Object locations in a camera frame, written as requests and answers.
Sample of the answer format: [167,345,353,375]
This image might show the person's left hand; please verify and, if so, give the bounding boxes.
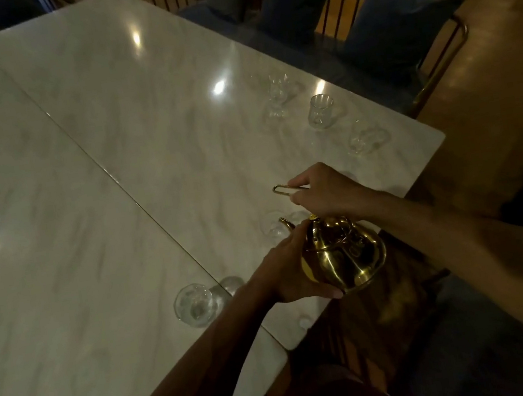
[242,216,345,313]

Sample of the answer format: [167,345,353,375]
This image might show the person's right hand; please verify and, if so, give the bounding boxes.
[285,154,385,231]

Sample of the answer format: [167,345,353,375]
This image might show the gold metal teapot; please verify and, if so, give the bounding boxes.
[272,169,393,304]

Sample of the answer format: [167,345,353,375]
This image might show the person's right forearm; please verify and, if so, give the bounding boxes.
[363,166,523,396]

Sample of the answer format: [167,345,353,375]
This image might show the person's left forearm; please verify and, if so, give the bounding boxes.
[81,275,293,396]

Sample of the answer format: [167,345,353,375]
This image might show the clear glass cup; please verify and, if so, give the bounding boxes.
[304,92,338,132]
[346,123,391,157]
[258,205,314,246]

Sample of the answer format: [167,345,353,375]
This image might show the clear stemmed glass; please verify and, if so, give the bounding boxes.
[258,71,297,123]

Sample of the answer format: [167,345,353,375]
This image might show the clear round glass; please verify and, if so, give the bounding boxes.
[171,274,251,332]

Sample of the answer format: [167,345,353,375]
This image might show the blue bench with metal frame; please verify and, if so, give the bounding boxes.
[141,0,481,158]

